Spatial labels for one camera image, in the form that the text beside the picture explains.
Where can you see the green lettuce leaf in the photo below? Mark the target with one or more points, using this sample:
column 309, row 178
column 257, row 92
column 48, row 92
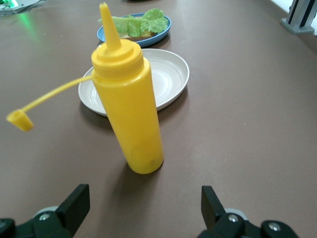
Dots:
column 148, row 23

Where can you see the brown bread slice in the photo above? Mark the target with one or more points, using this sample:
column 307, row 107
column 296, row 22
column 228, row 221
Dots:
column 143, row 36

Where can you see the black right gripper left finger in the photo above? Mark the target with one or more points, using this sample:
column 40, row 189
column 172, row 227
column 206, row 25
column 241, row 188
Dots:
column 67, row 218

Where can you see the blue round plate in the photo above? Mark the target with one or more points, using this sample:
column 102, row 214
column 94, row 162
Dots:
column 158, row 38

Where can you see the beige round plate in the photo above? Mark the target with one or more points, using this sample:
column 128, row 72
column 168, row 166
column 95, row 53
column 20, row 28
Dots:
column 168, row 79

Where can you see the aluminium post with bracket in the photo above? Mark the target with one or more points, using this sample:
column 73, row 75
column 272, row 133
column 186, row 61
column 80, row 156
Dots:
column 301, row 17

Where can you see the yellow squeeze sauce bottle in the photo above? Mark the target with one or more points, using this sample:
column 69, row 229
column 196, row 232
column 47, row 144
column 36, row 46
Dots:
column 128, row 104

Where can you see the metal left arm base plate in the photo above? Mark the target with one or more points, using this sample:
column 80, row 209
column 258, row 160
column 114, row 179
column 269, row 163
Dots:
column 24, row 6

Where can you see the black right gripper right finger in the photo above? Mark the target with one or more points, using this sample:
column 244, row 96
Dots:
column 218, row 220

